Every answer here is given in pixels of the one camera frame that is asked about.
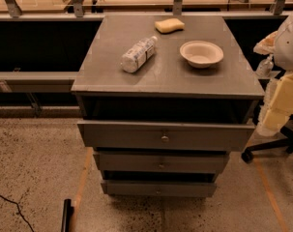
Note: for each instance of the yellow sponge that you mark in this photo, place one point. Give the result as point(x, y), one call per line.
point(169, 25)

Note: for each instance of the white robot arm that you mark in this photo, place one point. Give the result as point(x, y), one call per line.
point(278, 100)

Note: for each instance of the bottom grey drawer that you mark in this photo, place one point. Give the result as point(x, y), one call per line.
point(173, 189)

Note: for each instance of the clear plastic water bottle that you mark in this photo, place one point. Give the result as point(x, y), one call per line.
point(138, 55)

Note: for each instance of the grey metal railing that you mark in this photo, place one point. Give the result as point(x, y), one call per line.
point(43, 42)

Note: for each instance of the middle grey drawer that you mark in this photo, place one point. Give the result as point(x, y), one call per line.
point(144, 162)

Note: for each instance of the top grey drawer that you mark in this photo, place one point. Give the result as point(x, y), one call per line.
point(170, 136)

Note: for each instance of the hand sanitizer bottle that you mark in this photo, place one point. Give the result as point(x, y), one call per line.
point(265, 66)

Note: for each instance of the black bar on floor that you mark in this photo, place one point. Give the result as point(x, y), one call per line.
point(66, 217)

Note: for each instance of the grey drawer cabinet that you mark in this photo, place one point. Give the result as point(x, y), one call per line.
point(166, 89)

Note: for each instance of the grey drawer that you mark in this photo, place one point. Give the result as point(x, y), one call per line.
point(144, 162)
point(173, 189)
point(170, 136)

